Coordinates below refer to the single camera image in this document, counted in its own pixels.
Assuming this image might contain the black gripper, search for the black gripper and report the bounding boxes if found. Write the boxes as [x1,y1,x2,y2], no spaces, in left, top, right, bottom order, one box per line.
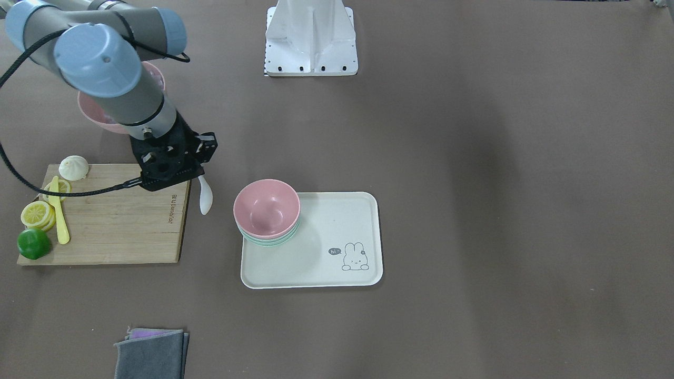
[130,113,217,192]

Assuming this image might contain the white ceramic spoon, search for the white ceramic spoon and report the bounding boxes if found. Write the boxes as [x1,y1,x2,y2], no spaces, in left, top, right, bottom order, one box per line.
[198,175,213,215]

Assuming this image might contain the small pink bowl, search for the small pink bowl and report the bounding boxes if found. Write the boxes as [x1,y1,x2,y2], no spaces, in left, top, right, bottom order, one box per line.
[233,179,301,240]

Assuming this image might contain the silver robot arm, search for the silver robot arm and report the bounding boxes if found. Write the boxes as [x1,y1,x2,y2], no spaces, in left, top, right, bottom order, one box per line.
[2,1,217,196]

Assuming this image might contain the large pink ice bowl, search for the large pink ice bowl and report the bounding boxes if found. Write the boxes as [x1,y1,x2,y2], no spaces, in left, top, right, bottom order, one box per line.
[77,62,166,135]

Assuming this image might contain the wooden cutting board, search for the wooden cutting board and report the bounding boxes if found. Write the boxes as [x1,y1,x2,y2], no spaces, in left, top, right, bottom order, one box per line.
[17,182,190,266]

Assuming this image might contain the white steamed bun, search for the white steamed bun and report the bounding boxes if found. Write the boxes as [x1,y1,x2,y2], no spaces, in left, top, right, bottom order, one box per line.
[58,155,90,182]

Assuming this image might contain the lemon slice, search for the lemon slice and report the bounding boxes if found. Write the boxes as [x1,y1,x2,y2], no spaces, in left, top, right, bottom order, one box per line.
[20,201,56,231]
[41,179,72,203]

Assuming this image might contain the stacked green bowls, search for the stacked green bowls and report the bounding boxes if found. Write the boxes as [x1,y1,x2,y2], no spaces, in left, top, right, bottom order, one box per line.
[237,221,300,247]

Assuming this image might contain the yellow plastic knife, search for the yellow plastic knife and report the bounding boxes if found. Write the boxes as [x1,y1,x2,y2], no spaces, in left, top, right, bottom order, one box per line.
[48,176,70,245]

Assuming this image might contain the green lime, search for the green lime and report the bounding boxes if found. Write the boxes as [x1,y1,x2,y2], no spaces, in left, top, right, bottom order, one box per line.
[17,228,52,261]

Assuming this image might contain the cream serving tray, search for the cream serving tray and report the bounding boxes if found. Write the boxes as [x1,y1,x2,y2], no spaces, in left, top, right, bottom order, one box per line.
[240,192,384,290]

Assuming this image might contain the grey folded cloth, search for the grey folded cloth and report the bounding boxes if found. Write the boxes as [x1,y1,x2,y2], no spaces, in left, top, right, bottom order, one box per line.
[115,328,190,378]

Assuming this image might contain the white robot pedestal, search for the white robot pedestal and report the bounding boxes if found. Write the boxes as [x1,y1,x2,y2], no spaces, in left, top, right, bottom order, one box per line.
[263,1,359,77]

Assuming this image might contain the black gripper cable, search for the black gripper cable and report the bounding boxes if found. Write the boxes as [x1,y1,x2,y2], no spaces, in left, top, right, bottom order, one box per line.
[0,11,191,198]

